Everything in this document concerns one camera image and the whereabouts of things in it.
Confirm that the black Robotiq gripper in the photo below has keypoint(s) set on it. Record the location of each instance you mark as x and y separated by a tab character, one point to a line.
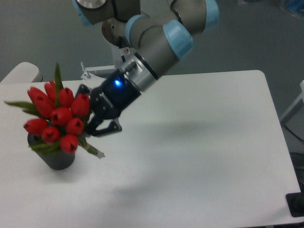
107	102

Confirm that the red tulip bouquet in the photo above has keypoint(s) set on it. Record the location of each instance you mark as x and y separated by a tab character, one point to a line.
59	119

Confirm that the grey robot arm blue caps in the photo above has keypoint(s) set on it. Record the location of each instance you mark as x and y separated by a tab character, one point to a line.
159	43

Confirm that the dark grey ribbed vase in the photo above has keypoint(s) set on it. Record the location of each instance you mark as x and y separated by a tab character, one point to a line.
51	154

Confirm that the beige chair backrest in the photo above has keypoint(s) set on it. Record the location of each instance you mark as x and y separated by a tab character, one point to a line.
24	72

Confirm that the black box at table edge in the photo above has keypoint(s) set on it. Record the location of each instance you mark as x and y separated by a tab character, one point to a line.
295	203

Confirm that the blue plastic bag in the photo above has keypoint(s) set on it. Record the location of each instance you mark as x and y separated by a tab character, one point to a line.
294	7

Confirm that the white metal base bracket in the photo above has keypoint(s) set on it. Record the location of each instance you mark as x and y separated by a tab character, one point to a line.
90	73

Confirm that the white furniture frame right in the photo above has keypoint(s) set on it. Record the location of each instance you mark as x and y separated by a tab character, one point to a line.
293	108

